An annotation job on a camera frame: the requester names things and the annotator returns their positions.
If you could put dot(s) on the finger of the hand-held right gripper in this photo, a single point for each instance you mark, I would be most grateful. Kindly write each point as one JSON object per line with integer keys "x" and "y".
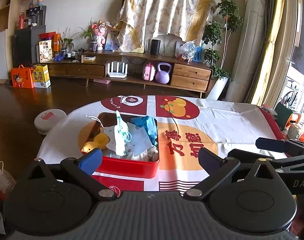
{"x": 271, "y": 144}
{"x": 246, "y": 156}

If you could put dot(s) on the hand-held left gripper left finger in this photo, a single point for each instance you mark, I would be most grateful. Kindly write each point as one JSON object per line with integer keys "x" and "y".
{"x": 90, "y": 161}

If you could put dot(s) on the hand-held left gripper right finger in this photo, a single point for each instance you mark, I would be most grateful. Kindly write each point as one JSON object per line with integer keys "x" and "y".
{"x": 209, "y": 160}

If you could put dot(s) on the yellow rubber duck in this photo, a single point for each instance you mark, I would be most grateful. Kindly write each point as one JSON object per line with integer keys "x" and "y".
{"x": 98, "y": 142}

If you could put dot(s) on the white mesh bag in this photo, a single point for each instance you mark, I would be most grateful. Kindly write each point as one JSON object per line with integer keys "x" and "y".
{"x": 109, "y": 135}

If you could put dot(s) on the red tin box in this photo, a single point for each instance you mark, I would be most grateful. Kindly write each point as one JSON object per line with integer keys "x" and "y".
{"x": 132, "y": 167}

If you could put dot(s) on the white sachet packet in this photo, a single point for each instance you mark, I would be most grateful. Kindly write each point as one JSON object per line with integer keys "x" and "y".
{"x": 139, "y": 141}

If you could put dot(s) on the white cloth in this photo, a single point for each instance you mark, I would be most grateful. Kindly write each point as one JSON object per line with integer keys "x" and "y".
{"x": 147, "y": 155}

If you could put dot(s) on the blue glove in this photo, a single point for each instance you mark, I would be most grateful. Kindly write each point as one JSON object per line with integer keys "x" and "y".
{"x": 148, "y": 127}

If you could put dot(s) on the pale green mug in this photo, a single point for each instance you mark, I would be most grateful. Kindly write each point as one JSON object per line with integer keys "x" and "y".
{"x": 293, "y": 132}

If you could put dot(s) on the green pen holder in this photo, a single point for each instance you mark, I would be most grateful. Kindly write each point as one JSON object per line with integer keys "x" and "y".
{"x": 281, "y": 115}

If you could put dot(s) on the orange holder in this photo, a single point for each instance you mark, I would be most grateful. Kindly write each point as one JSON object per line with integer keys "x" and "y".
{"x": 295, "y": 118}

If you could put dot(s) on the printed tablecloth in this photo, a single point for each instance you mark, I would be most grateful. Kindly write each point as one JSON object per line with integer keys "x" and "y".
{"x": 229, "y": 125}

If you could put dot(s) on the white round stool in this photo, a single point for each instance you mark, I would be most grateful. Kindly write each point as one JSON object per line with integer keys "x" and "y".
{"x": 49, "y": 121}

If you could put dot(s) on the white planter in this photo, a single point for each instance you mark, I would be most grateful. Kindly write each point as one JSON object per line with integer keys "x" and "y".
{"x": 218, "y": 87}

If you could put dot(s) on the wooden TV cabinet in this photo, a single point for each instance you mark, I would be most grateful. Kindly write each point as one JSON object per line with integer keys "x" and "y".
{"x": 189, "y": 76}

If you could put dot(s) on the clear plastic bottle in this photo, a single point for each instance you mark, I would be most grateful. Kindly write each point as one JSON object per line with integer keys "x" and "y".
{"x": 3, "y": 180}

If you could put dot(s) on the white router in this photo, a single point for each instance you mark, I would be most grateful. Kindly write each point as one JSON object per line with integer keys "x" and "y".
{"x": 117, "y": 74}

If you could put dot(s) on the yellow curtain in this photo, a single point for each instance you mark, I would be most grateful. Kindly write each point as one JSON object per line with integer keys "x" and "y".
{"x": 269, "y": 50}

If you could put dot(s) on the purple kettlebell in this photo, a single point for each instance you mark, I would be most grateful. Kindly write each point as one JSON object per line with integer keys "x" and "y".
{"x": 163, "y": 76}

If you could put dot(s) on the yellow carton box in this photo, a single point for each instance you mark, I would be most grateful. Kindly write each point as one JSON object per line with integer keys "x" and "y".
{"x": 41, "y": 77}

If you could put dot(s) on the tall covered air conditioner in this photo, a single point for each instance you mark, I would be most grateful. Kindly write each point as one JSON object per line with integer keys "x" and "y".
{"x": 246, "y": 50}

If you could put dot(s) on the small white box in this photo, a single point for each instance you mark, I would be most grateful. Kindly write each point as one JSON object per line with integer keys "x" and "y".
{"x": 89, "y": 59}

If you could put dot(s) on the pink toy case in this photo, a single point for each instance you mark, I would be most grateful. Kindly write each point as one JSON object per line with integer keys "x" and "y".
{"x": 148, "y": 73}

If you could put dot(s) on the orange gift box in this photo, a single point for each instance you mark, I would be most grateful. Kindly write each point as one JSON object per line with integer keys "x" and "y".
{"x": 22, "y": 78}

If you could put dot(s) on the blue toy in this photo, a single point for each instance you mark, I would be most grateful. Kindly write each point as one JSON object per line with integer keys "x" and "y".
{"x": 58, "y": 58}

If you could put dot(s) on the blue plastic bag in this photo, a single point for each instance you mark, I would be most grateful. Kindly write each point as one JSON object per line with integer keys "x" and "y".
{"x": 190, "y": 52}

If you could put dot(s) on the dark teapot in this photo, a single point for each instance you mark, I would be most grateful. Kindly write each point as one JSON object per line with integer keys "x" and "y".
{"x": 80, "y": 51}

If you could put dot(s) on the small potted plant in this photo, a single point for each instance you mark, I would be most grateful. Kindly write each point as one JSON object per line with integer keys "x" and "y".
{"x": 64, "y": 52}

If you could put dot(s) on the potted orchid plant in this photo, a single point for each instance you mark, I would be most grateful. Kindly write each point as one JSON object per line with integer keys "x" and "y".
{"x": 93, "y": 46}

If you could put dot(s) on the white cereal box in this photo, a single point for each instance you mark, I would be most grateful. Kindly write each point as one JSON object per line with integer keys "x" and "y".
{"x": 45, "y": 51}

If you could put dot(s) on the white scalloped panel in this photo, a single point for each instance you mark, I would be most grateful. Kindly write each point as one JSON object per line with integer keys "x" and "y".
{"x": 169, "y": 43}

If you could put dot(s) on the orange gift bag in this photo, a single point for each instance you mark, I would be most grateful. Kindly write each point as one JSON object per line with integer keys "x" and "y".
{"x": 55, "y": 42}

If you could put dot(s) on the pink doll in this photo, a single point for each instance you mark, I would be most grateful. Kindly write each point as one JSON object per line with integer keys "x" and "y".
{"x": 100, "y": 37}

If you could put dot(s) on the black speaker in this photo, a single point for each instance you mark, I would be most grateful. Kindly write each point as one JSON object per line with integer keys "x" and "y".
{"x": 155, "y": 47}

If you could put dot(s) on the black cabinet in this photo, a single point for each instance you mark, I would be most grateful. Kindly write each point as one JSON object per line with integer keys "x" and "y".
{"x": 25, "y": 47}

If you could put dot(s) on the green potted tree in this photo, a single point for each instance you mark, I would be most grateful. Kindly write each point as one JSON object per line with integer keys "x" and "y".
{"x": 228, "y": 10}

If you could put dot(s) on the black coffee machine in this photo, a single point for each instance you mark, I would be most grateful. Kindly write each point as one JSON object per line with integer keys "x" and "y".
{"x": 36, "y": 16}

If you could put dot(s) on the red bottle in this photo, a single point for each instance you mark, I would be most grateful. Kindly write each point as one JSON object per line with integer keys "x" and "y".
{"x": 21, "y": 22}

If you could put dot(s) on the small figurines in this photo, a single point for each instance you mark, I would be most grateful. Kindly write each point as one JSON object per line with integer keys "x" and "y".
{"x": 39, "y": 2}

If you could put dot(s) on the photo frame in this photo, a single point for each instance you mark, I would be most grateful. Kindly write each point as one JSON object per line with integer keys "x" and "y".
{"x": 112, "y": 41}

